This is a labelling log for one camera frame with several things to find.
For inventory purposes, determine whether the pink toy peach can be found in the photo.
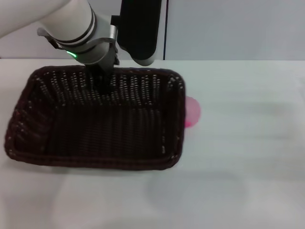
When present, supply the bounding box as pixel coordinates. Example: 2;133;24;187
184;95;202;130

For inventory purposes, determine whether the black left wrist camera housing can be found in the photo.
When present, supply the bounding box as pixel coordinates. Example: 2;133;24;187
117;0;163;67

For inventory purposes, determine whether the dark brown woven basket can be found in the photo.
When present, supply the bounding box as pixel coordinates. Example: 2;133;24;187
3;65;186;172

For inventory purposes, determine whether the black vertical wall strip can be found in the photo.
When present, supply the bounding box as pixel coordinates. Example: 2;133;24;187
163;0;170;60

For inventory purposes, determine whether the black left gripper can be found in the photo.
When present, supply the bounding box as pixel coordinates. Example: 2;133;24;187
82;42;120;94

